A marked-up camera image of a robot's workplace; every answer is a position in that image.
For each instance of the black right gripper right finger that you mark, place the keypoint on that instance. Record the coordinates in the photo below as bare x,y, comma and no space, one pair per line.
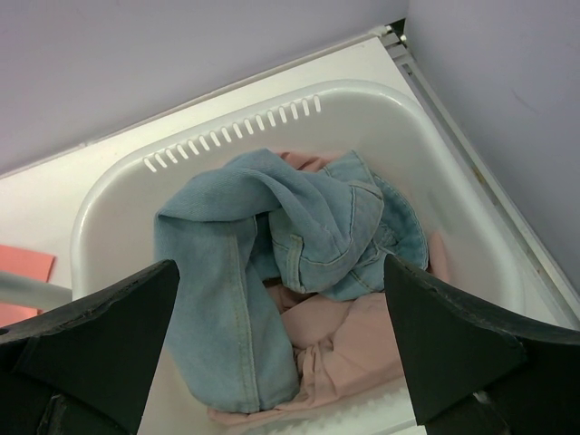
473,367

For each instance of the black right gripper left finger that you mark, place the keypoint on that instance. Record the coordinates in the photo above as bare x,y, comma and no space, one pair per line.
87,367

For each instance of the coral orange skirt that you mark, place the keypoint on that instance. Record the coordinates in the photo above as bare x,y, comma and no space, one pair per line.
27,263

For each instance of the dusty pink pleated skirt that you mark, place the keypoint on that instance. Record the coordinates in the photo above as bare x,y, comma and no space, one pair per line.
341,349

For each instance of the blue denim skirt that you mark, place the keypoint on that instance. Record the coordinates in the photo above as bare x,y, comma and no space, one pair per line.
230,230

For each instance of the white clothes rack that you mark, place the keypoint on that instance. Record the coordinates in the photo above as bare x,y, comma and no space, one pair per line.
24,291

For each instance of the white plastic laundry basket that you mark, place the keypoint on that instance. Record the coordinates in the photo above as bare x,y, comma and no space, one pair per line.
114,238

